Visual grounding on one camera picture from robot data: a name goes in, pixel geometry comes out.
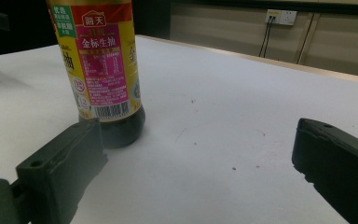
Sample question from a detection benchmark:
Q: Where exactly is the white table cover sheet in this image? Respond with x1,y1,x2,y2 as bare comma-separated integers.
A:
0,35,358,224

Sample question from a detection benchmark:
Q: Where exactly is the black wall cable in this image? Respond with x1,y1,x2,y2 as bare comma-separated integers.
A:
258,16,273,58
262,16,277,59

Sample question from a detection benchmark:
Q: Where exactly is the white wall socket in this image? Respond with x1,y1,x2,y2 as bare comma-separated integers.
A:
265,8,297,26

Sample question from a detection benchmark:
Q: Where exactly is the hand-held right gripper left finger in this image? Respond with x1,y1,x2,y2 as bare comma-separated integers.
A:
10,119,109,224

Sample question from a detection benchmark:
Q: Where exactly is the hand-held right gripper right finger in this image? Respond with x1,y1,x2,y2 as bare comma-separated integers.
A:
291,118,358,224

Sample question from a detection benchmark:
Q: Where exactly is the dark soy sauce bottle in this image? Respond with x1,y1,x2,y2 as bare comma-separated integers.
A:
46,0,146,149

